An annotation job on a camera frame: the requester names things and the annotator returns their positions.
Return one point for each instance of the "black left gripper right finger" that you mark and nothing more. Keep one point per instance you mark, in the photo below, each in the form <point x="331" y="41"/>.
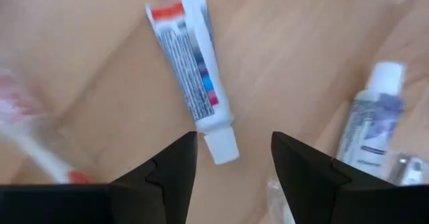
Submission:
<point x="301" y="173"/>

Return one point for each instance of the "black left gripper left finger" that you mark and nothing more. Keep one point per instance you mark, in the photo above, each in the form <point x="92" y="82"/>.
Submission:
<point x="177" y="170"/>

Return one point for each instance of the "green white toothbrush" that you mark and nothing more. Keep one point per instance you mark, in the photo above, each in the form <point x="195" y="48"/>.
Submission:
<point x="278" y="200"/>

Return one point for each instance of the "white blue toothpaste tube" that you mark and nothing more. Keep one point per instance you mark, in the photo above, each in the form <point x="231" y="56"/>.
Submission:
<point x="372" y="123"/>

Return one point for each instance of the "white toothpaste tube red band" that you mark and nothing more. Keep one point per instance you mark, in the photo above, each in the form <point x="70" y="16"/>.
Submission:
<point x="191" y="73"/>

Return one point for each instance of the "red white toothbrush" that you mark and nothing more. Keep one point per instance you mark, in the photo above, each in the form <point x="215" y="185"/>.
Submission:
<point x="30" y="143"/>

